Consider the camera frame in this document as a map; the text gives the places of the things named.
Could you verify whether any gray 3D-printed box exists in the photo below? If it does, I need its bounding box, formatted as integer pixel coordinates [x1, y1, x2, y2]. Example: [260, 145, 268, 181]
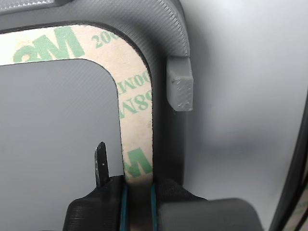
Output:
[0, 0, 194, 231]

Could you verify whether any dark gray flat plate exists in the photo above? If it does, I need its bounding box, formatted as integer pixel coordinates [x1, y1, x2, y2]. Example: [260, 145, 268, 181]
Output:
[267, 89, 308, 231]

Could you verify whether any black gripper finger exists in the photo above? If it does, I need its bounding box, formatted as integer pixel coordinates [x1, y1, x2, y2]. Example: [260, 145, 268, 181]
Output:
[150, 177, 262, 231]
[62, 141, 128, 231]

